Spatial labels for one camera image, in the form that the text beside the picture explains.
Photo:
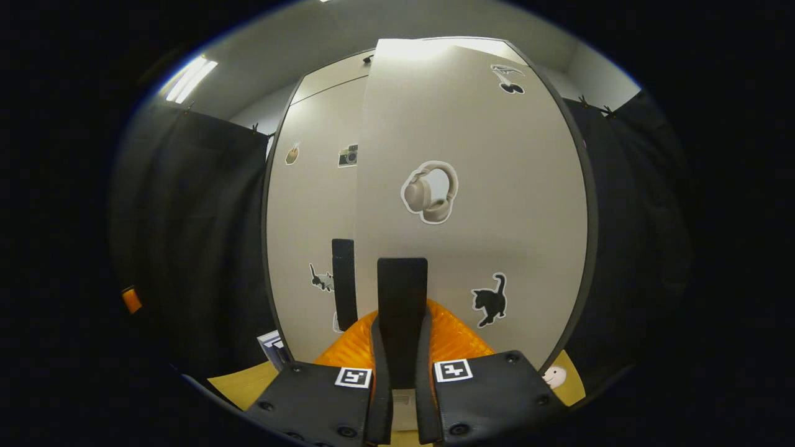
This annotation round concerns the beige headphone-sticker cabinet door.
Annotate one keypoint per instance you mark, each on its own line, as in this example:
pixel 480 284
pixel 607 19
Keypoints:
pixel 497 205

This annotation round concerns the beige camera-sticker cabinet door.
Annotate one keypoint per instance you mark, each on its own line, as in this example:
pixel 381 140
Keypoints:
pixel 310 217

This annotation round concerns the pale pink plush item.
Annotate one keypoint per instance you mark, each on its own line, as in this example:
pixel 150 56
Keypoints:
pixel 554 377

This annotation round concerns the black backdrop cloth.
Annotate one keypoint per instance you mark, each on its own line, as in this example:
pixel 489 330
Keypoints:
pixel 199 248

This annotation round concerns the white and blue box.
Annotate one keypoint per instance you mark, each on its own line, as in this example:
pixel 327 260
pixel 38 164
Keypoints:
pixel 273 351

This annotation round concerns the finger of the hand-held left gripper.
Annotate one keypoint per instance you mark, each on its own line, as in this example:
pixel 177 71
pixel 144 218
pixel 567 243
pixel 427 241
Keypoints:
pixel 131 300

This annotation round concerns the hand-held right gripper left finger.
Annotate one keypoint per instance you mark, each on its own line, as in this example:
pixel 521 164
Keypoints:
pixel 310 397

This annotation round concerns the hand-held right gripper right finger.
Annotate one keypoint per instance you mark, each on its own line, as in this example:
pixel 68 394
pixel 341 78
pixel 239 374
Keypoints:
pixel 497 391

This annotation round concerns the grey-framed double-door shoe cabinet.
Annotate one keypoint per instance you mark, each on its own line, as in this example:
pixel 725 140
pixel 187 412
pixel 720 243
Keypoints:
pixel 329 77

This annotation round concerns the narrow ceiling light strip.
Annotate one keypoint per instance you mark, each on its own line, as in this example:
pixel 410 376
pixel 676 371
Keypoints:
pixel 189 79

